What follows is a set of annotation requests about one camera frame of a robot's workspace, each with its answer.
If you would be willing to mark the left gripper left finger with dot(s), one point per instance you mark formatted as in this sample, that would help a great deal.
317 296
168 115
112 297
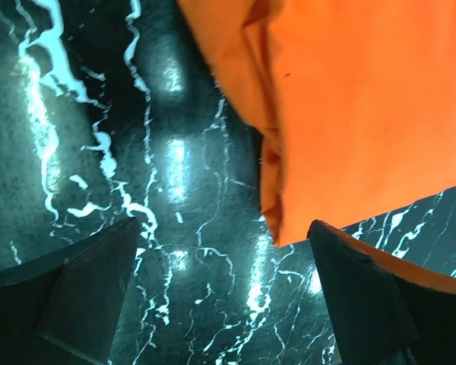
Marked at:
64 307

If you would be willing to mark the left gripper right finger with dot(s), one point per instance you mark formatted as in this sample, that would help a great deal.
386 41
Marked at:
383 310

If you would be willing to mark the orange t shirt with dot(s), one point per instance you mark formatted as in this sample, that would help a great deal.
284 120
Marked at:
355 101

